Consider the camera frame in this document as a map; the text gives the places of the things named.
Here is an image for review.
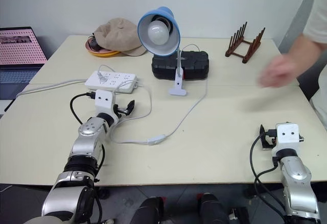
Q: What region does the dark object in plate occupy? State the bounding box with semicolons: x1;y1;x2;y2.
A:
88;35;103;52

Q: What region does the dark rounded shape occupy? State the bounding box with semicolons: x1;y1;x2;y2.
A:
197;192;231;224
132;196;165;224

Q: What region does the small white object under table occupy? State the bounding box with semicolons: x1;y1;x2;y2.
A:
229;207;249;221

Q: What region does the white inline cord switch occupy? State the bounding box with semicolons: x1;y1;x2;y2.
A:
147;134;166;146

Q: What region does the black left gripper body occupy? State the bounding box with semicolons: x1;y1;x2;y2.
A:
113;103;129;119

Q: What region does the white light bulb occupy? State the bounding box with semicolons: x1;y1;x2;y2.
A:
147;19;171;45

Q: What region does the laptop with pink screen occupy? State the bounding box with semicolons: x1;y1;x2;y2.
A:
0;27;49;112

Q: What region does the white plug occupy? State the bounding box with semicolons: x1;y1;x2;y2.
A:
97;65;115;85

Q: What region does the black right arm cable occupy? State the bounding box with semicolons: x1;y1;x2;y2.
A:
249;129;292;220

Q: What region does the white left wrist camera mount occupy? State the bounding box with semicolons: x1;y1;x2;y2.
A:
94;89;116;119

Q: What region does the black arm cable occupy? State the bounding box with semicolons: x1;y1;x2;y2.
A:
69;91;97;127
249;129;292;220

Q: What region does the white lamp cord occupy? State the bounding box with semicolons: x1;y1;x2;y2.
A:
111;43;208;144

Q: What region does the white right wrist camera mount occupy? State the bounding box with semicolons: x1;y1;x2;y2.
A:
275;122;300;148

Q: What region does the brown wooden dish rack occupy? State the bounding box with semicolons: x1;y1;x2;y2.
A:
225;20;266;64

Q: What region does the blue clip desk lamp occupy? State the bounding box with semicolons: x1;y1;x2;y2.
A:
137;6;189;97

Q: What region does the black table caster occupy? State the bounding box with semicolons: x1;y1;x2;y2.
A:
96;186;111;200
243;182;259;198

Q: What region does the orange and pink plate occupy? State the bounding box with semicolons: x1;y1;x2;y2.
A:
85;39;121;57

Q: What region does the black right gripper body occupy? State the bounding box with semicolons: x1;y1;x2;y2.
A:
265;135;278;150

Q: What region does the black plastic case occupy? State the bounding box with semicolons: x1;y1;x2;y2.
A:
151;51;211;81

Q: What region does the beige cap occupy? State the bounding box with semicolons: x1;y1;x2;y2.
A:
92;17;148;57

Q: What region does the person's bare hand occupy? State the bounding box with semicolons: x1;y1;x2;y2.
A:
256;54;301;90

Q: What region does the white power strip cable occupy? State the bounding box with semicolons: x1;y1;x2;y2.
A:
16;79;89;97

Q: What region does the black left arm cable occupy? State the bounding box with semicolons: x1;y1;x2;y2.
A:
69;91;97;127

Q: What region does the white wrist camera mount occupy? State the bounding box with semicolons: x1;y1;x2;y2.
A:
275;122;300;148
94;89;116;119

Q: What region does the white power strip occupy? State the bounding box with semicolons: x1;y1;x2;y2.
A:
84;71;139;94

